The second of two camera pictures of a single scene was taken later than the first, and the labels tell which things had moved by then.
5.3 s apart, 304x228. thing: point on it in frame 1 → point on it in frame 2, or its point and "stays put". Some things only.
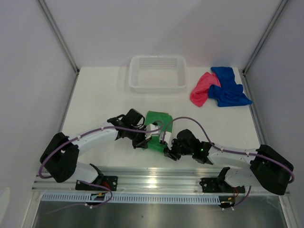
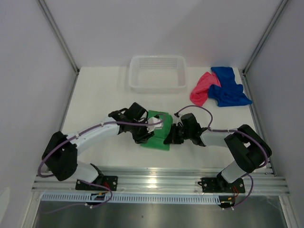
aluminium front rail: (149, 181) stays put
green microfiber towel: (162, 119) stays put
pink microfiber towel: (199, 95) stays put
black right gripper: (170, 153) → (172, 138)
